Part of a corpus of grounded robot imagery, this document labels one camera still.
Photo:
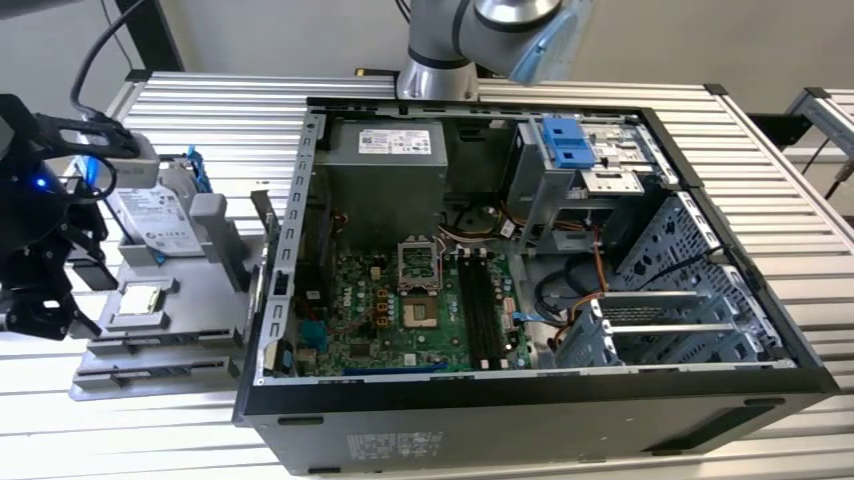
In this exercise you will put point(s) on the black square chipset chip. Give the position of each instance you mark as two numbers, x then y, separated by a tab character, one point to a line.
361	350

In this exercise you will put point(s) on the perforated metal disk bay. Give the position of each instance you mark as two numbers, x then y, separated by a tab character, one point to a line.
668	240

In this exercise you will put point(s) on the blue drive latch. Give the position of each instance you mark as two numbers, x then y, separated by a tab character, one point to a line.
564	140

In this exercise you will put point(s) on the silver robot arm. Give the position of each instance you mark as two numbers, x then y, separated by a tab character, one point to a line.
441	30

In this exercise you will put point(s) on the grey parts rack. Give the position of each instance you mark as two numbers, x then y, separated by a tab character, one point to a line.
194	310

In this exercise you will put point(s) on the black frame post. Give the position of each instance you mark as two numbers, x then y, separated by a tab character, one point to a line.
150	35

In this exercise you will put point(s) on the teal board connector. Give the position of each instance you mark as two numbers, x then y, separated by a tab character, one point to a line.
313	334

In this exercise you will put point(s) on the black metal bracket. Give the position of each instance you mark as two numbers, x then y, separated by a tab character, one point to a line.
777	127

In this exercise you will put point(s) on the green motherboard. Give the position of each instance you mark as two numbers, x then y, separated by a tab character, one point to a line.
347	320

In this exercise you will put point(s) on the grey power supply unit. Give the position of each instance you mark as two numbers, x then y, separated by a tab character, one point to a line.
381	200

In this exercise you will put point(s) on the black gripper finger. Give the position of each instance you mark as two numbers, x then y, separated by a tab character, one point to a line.
34	300
87	230

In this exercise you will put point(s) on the blue expansion slot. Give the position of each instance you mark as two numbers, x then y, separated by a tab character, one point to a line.
394	369

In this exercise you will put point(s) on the silver CPU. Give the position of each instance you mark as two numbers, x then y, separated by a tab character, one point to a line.
139	299

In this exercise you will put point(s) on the blue disk carrier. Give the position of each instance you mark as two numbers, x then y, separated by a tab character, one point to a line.
199	172

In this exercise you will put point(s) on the black table corner cap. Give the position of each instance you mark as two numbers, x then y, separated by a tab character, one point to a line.
137	75
714	89

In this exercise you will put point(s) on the CPU socket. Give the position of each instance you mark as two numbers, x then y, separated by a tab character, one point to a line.
419	311

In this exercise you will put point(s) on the black RAM slot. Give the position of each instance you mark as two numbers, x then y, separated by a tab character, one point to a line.
472	310
489	310
480	310

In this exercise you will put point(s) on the white power connector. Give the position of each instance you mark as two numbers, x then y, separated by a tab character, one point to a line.
510	305

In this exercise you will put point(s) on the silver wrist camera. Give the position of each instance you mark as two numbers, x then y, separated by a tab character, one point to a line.
137	165

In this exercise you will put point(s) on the small yellow black connector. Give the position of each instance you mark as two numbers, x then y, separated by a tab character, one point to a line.
374	73

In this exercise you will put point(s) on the black open PC case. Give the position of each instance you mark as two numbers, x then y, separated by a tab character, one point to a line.
534	425

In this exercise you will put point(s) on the aluminium frame table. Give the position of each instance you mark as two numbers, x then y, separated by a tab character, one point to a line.
821	105

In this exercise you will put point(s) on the black round cooler fan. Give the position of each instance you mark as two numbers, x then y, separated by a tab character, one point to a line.
477	220

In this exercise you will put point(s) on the silver hard disk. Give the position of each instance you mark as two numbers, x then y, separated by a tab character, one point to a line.
157	220

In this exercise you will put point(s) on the small pale board connector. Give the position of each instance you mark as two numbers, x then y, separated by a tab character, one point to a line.
375	273

